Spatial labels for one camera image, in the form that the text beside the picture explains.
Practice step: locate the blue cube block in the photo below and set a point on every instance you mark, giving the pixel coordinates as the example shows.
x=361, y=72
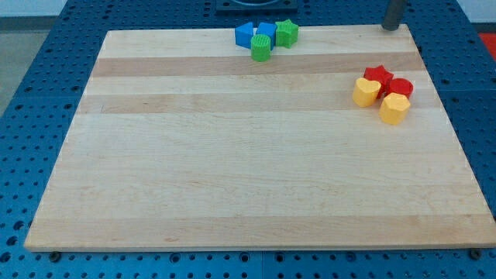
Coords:
x=268, y=29

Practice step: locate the red star block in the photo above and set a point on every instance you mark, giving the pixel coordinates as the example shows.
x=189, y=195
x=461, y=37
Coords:
x=380, y=74

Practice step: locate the blue triangle block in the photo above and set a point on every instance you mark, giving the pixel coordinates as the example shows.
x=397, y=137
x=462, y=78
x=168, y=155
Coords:
x=243, y=35

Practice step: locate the yellow heart block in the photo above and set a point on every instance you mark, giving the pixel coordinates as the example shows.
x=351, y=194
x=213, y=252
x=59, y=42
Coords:
x=365, y=92

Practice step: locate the green cylinder block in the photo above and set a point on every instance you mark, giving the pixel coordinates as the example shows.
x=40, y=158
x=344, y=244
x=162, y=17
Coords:
x=260, y=47

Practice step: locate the green star block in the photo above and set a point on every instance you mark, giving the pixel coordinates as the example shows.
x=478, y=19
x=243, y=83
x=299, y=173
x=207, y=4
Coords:
x=286, y=33

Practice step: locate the yellow hexagon block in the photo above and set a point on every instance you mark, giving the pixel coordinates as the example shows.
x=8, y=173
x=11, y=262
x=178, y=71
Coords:
x=394, y=108

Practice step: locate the wooden board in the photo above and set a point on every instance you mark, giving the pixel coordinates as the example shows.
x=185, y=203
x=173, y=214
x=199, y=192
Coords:
x=182, y=142

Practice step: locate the grey cylindrical pointer stick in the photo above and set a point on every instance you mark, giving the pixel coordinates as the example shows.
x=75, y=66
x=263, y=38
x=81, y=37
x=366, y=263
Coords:
x=394, y=14

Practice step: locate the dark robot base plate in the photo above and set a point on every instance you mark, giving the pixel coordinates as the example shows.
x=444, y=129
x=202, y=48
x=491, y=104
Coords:
x=226, y=6

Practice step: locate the red cylinder block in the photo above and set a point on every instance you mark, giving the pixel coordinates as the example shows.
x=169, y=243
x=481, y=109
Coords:
x=400, y=86

